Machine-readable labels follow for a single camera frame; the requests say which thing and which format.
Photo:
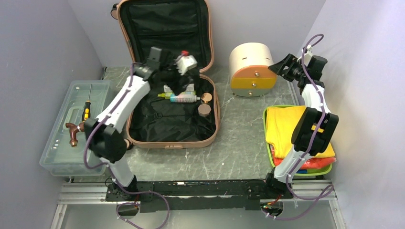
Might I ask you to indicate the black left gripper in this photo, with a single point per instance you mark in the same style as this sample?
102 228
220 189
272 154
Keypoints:
175 86

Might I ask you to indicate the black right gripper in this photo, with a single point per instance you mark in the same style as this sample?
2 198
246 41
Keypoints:
289 61

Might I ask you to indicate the pink hard-shell suitcase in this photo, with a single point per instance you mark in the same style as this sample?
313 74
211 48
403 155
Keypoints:
179 26

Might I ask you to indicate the cream orange drawer cabinet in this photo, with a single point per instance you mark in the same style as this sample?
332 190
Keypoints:
248 69

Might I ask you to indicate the yellow cloth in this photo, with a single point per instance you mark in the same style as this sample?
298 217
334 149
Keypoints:
280 124

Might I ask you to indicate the red white tie-dye cloth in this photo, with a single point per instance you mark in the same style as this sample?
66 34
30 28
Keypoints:
313 163

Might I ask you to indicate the lime green plastic tray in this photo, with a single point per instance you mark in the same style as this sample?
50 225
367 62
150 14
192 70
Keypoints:
311 172

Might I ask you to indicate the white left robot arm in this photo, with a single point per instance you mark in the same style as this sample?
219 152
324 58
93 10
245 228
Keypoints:
104 132

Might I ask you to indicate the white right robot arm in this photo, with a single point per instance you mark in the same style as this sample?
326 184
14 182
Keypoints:
315 127

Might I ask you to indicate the white cosmetic box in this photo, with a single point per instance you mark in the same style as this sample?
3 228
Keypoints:
189 88

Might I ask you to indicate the pastel cosmetic tube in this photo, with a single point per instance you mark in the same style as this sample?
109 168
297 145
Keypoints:
184 98

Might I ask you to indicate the green yellow small tube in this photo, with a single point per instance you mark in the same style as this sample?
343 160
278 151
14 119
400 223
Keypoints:
166 95

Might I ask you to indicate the rose gold round jar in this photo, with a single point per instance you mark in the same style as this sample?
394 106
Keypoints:
206 98

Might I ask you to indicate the yellow black screwdriver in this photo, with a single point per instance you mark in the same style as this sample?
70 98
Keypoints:
87 107

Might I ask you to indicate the clear plastic storage box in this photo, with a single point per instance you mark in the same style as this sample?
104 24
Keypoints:
63 155

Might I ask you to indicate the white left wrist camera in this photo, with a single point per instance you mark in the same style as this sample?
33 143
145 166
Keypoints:
185 62

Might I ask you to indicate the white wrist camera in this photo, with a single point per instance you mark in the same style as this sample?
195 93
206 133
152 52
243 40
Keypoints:
307 49
185 62

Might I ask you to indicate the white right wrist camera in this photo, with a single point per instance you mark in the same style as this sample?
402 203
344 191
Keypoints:
307 49

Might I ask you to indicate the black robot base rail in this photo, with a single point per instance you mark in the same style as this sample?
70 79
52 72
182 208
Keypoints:
249 194

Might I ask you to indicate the aluminium frame rail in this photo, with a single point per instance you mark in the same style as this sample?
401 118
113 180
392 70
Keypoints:
95 193

